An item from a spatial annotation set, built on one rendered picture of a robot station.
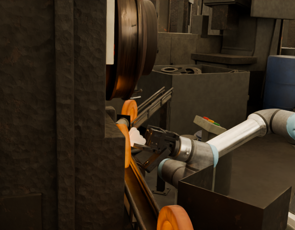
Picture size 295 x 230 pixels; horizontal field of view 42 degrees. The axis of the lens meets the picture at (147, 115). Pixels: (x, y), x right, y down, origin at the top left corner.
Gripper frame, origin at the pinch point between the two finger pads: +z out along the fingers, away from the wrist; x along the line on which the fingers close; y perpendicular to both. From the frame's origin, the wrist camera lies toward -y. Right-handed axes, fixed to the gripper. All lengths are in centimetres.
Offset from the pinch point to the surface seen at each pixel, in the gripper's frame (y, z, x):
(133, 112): -1, -22, -69
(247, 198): -44, -130, -96
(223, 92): 18, -155, -226
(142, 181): -6.9, -5.2, 18.0
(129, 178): -11.2, -4.9, 5.6
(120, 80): 20.3, 6.9, 0.8
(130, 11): 42.5, 10.9, 3.3
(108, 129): 8.1, 11.6, 23.4
